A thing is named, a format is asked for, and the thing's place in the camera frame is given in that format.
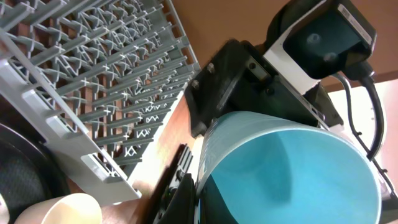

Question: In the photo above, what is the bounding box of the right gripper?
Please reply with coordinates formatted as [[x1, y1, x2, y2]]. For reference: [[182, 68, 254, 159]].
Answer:
[[184, 39, 344, 138]]

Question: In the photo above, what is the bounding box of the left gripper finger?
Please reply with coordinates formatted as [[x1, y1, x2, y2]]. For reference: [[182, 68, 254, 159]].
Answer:
[[149, 144, 195, 224]]

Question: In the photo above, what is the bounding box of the blue plastic cup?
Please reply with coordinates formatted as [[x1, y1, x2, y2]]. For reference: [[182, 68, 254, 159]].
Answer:
[[197, 111, 381, 223]]

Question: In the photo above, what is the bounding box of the cream paper cup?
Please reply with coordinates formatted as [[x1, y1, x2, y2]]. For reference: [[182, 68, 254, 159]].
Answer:
[[15, 193, 102, 224]]

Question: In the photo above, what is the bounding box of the grey dishwasher rack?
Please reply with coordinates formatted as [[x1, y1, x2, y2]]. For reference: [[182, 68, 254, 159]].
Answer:
[[1, 0, 200, 205]]

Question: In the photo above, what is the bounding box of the round black tray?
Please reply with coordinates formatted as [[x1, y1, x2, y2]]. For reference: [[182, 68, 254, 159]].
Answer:
[[1, 124, 70, 223]]

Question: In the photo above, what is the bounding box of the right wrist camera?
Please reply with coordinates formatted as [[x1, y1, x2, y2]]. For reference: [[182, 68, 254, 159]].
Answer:
[[263, 0, 377, 95]]

